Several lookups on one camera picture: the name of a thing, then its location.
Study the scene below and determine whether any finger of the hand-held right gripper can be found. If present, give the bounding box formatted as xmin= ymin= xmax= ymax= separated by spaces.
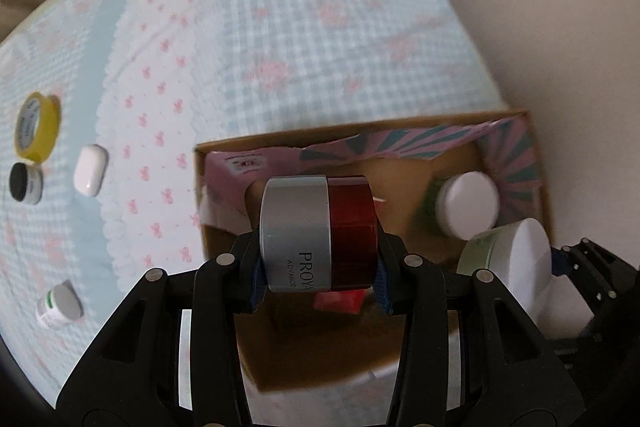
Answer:
xmin=550 ymin=237 xmax=640 ymax=340

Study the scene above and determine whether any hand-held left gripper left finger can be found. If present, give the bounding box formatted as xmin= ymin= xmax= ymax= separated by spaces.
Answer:
xmin=55 ymin=232 xmax=267 ymax=427

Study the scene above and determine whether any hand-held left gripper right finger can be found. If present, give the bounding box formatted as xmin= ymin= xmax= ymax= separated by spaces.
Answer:
xmin=372 ymin=227 xmax=586 ymax=427

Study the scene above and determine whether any red jar with silver lid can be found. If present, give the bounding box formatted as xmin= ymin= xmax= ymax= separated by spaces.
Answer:
xmin=260 ymin=176 xmax=383 ymax=294

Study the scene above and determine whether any cardboard box with pink lining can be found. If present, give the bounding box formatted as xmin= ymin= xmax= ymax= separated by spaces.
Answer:
xmin=192 ymin=109 xmax=556 ymax=395

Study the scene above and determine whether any large green jar white lid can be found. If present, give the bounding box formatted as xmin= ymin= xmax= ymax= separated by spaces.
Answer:
xmin=457 ymin=217 xmax=596 ymax=340

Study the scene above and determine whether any red packet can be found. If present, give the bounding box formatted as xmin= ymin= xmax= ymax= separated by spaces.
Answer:
xmin=314 ymin=289 xmax=366 ymax=316

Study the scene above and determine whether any small green jar white lid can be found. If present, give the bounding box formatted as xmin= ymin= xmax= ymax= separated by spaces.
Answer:
xmin=425 ymin=171 xmax=501 ymax=239

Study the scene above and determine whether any small white jar green label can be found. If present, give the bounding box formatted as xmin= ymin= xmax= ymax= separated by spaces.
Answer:
xmin=35 ymin=279 xmax=85 ymax=330

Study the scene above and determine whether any white earbuds case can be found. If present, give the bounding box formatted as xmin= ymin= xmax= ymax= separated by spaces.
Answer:
xmin=73 ymin=144 xmax=110 ymax=198

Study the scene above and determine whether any cream cushion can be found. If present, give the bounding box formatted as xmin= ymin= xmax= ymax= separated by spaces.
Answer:
xmin=434 ymin=0 xmax=640 ymax=268

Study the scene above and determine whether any small jar with black lid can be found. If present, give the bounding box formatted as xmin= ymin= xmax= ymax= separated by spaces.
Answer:
xmin=10 ymin=162 xmax=45 ymax=206

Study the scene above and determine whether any blue checked printed blanket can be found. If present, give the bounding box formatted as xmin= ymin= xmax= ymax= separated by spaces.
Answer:
xmin=0 ymin=0 xmax=507 ymax=427

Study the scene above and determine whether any yellow tape roll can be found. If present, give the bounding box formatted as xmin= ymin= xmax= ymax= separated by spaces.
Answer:
xmin=14 ymin=91 xmax=63 ymax=162

